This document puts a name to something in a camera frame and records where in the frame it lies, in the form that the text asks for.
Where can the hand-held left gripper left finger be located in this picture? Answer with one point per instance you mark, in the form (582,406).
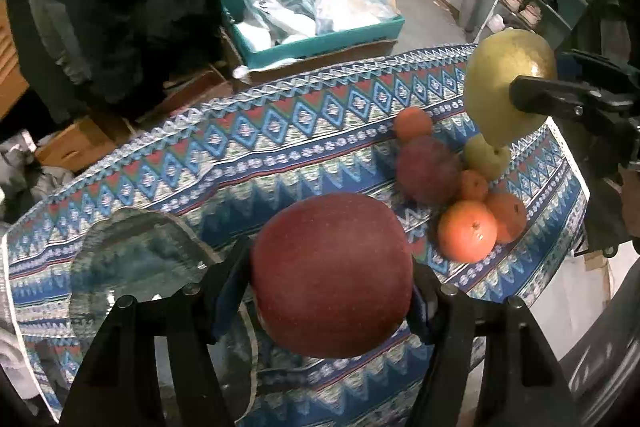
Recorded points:
(232,289)

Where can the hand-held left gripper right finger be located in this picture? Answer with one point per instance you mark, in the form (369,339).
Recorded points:
(420,307)

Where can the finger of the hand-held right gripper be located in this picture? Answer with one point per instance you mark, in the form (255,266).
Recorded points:
(595,69)
(550,97)

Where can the large yellow-green pear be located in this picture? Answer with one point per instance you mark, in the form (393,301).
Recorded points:
(495,72)

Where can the large orange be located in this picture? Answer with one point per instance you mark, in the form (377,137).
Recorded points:
(467,232)

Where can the small yellow-green pear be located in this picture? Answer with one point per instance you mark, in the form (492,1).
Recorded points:
(487,162)

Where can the clear glass plate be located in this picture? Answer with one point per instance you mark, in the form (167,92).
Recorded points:
(135,257)

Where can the medium orange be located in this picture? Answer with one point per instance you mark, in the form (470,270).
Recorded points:
(511,214)

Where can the dark red apple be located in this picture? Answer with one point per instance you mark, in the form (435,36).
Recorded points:
(427,172)

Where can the small orange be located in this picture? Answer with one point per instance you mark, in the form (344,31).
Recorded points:
(473,186)
(412,123)

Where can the blue patterned tablecloth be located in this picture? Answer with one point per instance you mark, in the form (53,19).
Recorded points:
(300,147)

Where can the teal plastic crate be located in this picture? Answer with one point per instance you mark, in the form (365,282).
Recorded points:
(350,39)

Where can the clear plastic bag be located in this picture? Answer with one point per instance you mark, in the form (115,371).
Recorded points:
(355,4)

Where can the white cloth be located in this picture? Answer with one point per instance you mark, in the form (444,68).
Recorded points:
(20,367)

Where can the grey crumpled cloth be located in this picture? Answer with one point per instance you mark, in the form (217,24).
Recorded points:
(30,172)

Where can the dark jacket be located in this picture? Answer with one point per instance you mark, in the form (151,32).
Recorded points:
(130,7)

